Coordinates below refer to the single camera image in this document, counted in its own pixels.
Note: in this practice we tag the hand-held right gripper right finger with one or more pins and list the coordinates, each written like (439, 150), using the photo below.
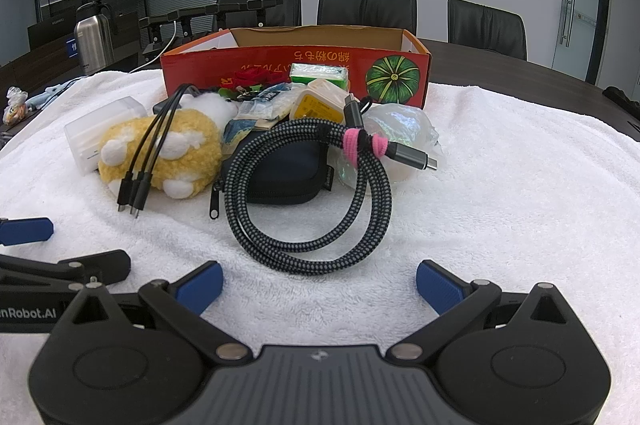
(440, 287)

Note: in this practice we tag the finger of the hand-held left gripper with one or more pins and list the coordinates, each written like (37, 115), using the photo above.
(107, 267)
(25, 231)

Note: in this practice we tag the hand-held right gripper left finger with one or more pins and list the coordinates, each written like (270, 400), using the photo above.
(200, 287)

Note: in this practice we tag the white translucent plastic box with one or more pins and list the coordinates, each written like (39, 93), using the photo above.
(95, 130)

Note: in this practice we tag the dark blue zip pouch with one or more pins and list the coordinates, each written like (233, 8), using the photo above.
(285, 170)

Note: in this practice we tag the yellow white plush toy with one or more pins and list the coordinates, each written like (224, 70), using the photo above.
(195, 140)

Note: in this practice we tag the crinkled clear plastic bag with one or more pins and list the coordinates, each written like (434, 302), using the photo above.
(400, 125)

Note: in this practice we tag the dark grey small box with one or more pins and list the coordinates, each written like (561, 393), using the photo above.
(162, 107)

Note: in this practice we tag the clear plastic packet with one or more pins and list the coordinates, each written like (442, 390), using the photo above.
(265, 105)

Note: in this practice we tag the yellow box with pale lid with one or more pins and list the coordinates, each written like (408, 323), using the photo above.
(315, 105)

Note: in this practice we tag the red orange cardboard box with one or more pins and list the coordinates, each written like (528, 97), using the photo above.
(390, 77)

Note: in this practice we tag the red artificial rose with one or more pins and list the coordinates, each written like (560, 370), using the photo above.
(250, 77)

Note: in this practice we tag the green tissue pack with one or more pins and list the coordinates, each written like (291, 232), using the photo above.
(320, 74)

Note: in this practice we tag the white towel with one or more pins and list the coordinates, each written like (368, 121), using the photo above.
(500, 205)

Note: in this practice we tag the small plastic snack bag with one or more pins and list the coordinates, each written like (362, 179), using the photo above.
(14, 105)

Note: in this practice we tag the light blue cloth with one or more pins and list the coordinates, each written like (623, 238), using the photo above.
(52, 95)

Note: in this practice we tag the blue desk name plate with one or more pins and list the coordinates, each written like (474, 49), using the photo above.
(71, 49)

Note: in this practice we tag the steel thermos jug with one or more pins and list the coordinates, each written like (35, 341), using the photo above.
(92, 45)

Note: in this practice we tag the black monitor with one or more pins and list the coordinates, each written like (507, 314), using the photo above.
(50, 30)

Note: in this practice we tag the black leather office chair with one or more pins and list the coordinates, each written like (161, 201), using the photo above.
(260, 12)
(367, 5)
(487, 27)

